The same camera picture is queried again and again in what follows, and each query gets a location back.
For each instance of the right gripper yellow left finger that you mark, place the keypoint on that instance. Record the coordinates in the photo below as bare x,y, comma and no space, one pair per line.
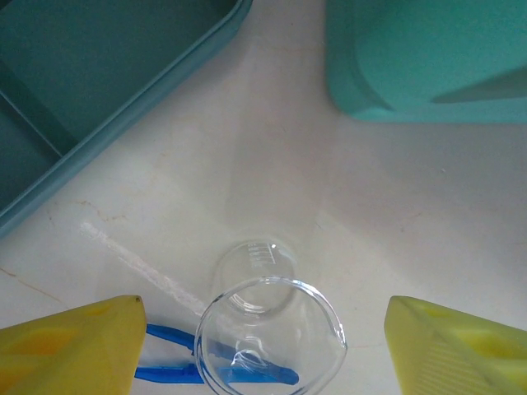
62,358

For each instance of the clear graduated glass beaker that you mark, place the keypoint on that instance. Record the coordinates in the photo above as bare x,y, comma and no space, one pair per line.
255,263

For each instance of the green plastic tray insert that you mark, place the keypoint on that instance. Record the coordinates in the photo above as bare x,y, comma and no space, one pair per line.
103,61

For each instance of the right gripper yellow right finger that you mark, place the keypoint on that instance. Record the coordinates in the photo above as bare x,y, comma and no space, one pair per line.
453,362

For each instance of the blue plastic tweezers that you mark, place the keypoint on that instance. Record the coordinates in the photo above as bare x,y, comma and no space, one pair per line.
164,372

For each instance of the green plastic toolbox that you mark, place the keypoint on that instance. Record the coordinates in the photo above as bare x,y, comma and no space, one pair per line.
411,61

